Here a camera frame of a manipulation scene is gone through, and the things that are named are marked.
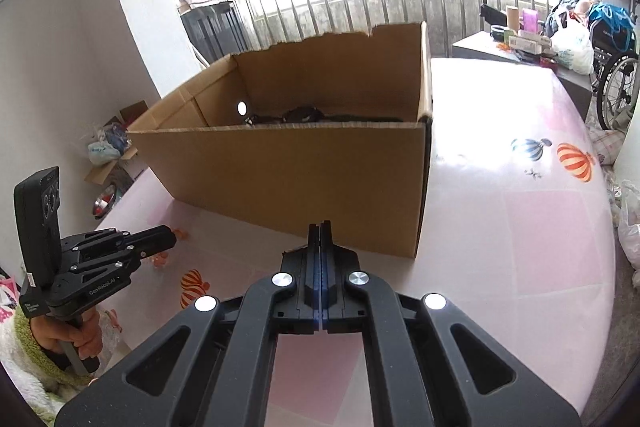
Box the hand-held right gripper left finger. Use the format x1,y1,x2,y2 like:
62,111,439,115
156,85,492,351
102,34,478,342
54,222,321,427

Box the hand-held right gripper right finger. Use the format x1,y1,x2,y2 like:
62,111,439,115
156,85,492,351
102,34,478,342
320,220,584,427

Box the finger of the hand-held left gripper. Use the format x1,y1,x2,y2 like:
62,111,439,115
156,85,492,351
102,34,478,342
60,224,178,254
69,240,178,279

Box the orange bead bracelet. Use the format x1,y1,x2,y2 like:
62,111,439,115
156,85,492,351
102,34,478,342
152,227,190,269

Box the brown cardboard box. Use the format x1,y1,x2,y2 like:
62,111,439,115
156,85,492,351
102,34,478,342
126,21,434,261

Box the person's left forearm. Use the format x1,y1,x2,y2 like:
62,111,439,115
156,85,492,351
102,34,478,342
0,274,98,413

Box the person's left hand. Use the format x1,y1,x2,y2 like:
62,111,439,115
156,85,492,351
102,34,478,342
30,308,104,359

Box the red and white pot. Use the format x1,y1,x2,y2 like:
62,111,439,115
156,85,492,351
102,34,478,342
92,184,119,219

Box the blue and white plastic bag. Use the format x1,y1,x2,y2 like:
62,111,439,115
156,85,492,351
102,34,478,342
88,124,129,166

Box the open floor cardboard box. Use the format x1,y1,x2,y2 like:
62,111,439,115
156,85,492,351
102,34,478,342
83,101,152,188

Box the dark slatted crate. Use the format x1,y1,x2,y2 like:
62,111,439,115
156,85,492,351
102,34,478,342
179,1,252,66

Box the grey side table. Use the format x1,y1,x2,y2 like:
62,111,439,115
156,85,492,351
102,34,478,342
452,30,597,124

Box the crumpled plastic bags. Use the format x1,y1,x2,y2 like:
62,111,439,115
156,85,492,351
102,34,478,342
617,179,640,271

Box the crumpled floor papers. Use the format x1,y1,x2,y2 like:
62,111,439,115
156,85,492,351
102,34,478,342
587,127,627,166

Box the flat white boxes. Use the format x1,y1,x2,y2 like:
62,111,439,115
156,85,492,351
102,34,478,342
505,30,552,56

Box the wheelchair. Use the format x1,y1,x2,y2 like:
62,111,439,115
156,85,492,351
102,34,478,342
589,0,640,134

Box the pile of clothes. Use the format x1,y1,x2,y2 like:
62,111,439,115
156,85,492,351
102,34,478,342
544,0,601,38

